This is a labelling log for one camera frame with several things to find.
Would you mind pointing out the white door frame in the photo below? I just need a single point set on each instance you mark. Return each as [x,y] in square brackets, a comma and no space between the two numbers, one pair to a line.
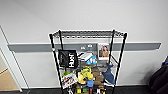
[10,63]

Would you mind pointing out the black bag white print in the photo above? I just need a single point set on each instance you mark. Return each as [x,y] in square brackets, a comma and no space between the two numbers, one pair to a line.
[67,59]

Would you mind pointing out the yellow green bottles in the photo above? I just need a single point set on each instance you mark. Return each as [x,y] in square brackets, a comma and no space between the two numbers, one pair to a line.
[81,90]

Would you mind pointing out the blue cup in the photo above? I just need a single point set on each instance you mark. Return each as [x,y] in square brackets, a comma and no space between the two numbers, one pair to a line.
[90,83]

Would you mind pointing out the black office chair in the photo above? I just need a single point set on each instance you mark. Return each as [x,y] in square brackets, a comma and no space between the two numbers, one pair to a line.
[160,78]

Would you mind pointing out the box with portrait photo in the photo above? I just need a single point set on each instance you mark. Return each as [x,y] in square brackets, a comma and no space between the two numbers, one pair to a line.
[104,51]

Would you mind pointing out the grey wall outlet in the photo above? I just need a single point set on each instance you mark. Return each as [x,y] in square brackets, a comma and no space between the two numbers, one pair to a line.
[82,46]
[90,45]

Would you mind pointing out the long grey wall band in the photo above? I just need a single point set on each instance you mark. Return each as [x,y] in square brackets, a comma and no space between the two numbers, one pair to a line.
[30,46]

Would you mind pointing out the yellow plush toy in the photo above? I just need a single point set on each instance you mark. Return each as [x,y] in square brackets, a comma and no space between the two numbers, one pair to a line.
[84,74]

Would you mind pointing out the green round item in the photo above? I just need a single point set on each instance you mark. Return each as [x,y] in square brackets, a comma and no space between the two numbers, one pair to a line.
[67,73]

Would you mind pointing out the blue shark plush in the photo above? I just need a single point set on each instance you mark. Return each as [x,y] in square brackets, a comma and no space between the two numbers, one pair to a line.
[109,77]

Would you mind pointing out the printed magazine box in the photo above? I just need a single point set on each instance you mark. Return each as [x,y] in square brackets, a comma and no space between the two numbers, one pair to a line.
[69,80]

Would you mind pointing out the white flat box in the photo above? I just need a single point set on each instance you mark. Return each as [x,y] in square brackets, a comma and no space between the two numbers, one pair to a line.
[84,56]

